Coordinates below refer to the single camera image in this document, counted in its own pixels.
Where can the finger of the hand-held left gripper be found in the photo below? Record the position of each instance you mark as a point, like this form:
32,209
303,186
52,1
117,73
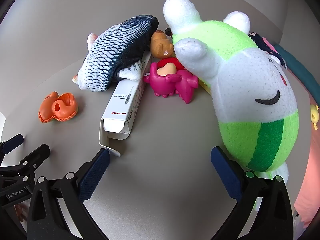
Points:
13,142
36,156

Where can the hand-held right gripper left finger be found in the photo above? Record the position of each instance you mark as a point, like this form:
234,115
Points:
96,172

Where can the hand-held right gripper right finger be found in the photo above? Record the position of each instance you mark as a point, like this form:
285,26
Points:
225,175

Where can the orange plastic toy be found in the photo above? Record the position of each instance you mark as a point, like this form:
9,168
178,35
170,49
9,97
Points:
62,107

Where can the white cardboard box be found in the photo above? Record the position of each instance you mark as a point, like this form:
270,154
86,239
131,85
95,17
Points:
122,105

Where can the green white plush toy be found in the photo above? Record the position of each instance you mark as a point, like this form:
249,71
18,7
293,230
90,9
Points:
250,80

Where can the pink plastic toy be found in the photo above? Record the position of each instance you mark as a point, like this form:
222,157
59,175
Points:
162,85

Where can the blue white fish plush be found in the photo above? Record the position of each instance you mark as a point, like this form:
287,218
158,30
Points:
120,45

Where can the brown bear figure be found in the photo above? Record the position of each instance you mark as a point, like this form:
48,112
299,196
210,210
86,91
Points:
160,43

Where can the bed with pink sheet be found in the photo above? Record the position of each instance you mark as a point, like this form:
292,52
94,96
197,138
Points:
310,155

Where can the yellow duck plush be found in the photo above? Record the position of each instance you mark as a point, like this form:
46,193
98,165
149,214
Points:
315,115

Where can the teal pillow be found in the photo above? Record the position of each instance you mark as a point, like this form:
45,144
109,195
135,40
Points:
300,65

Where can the navy patterned blanket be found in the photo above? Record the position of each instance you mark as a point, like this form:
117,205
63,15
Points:
265,45

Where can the hot pink blanket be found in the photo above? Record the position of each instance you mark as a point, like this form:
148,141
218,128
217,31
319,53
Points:
269,44

